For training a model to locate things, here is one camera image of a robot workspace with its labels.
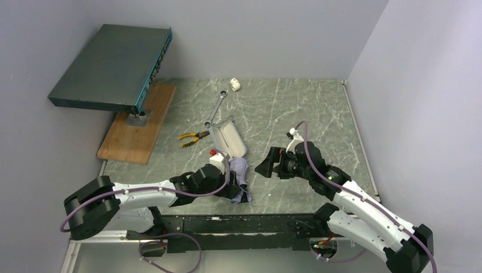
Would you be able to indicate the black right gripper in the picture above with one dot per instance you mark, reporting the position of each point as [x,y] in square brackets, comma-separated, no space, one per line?
[276,164]

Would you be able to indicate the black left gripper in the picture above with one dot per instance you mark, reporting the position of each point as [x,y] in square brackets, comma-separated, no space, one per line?
[233,187]

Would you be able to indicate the purple folding umbrella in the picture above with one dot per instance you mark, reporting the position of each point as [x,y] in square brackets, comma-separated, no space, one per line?
[240,166]

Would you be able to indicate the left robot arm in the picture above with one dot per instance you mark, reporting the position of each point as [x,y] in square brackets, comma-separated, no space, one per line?
[102,205]

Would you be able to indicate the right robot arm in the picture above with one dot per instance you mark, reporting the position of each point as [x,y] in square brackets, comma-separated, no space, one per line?
[350,212]

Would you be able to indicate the silver combination wrench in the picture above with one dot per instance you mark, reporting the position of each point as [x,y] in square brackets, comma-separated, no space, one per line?
[209,120]

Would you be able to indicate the white plastic pipe fitting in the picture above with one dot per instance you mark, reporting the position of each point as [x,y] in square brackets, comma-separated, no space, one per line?
[235,84]

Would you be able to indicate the wooden board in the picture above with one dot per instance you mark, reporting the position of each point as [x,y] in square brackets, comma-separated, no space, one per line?
[132,140]

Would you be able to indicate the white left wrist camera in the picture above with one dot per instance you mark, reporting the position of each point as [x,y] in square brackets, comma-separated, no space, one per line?
[218,161]

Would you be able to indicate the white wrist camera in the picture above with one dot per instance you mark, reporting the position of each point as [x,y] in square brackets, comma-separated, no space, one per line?
[295,139]
[218,161]

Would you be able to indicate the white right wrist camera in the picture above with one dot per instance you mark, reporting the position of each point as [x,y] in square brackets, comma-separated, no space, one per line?
[295,139]

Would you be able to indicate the yellow handled pliers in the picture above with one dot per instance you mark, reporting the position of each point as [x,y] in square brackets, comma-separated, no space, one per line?
[195,138]

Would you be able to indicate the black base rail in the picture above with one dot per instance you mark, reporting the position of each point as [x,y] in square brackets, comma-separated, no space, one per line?
[242,232]

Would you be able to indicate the grey metal stand bracket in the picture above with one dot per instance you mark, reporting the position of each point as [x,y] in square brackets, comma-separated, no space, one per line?
[137,118]

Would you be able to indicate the dark teal network switch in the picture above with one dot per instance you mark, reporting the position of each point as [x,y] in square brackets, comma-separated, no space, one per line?
[115,70]

